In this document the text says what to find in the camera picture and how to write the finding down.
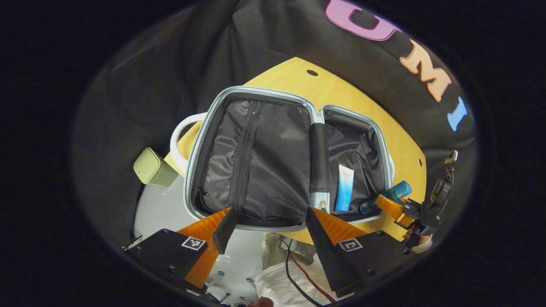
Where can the white and blue tube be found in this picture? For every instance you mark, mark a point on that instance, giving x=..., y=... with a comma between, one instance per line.
x=344, y=187

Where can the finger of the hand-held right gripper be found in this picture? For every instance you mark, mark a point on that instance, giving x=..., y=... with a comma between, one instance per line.
x=390, y=207

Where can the pale green bin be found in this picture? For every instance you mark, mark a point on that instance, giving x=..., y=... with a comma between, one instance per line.
x=151, y=167

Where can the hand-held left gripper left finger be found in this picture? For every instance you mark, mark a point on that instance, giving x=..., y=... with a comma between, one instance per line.
x=224, y=226

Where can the person's beige trousers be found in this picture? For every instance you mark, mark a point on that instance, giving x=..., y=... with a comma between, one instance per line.
x=273, y=249

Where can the blue skin care bottle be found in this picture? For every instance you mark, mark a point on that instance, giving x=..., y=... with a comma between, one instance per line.
x=394, y=192

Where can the light blue suitcase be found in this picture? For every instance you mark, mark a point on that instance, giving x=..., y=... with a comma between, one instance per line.
x=277, y=157

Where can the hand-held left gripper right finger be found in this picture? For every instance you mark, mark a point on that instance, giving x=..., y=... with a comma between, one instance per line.
x=326, y=251

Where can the person's white shirt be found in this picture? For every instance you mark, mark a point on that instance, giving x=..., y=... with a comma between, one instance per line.
x=277, y=285

